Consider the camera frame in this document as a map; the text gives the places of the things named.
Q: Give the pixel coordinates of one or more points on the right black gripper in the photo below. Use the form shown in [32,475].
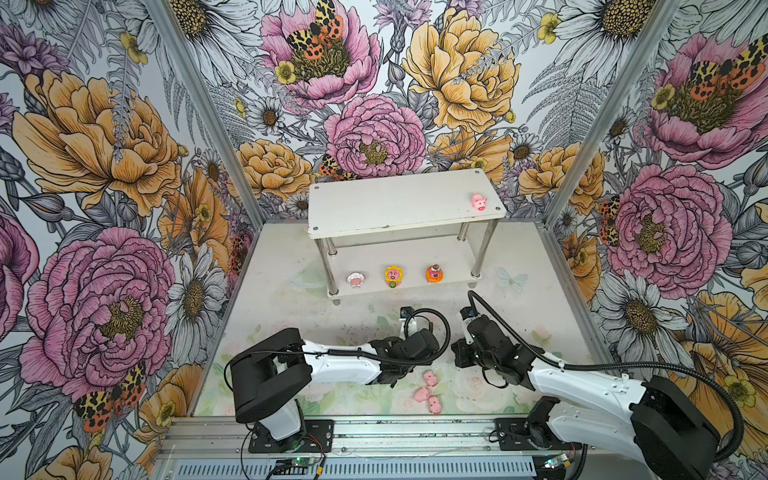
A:
[459,350]

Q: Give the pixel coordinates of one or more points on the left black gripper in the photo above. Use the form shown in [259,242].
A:
[394,340]

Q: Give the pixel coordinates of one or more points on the pink toy with yellow flower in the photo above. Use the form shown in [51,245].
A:
[393,276]

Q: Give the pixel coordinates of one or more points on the pink white hooded toy figure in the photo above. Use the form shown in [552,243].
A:
[356,280]

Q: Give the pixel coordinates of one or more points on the small pink pig toy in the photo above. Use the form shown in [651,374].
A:
[479,202]
[430,379]
[422,394]
[434,405]

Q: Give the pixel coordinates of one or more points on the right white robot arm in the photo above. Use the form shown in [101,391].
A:
[648,421]

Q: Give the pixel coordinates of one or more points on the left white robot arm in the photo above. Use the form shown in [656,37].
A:
[266,378]

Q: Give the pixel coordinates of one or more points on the white two-tier shelf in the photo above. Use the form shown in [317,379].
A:
[410,221]

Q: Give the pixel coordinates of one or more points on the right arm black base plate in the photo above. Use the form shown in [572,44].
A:
[520,434]

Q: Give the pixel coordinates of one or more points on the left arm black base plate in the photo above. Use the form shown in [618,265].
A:
[316,436]

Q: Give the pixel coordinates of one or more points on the aluminium front rail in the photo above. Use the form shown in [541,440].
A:
[353,437]

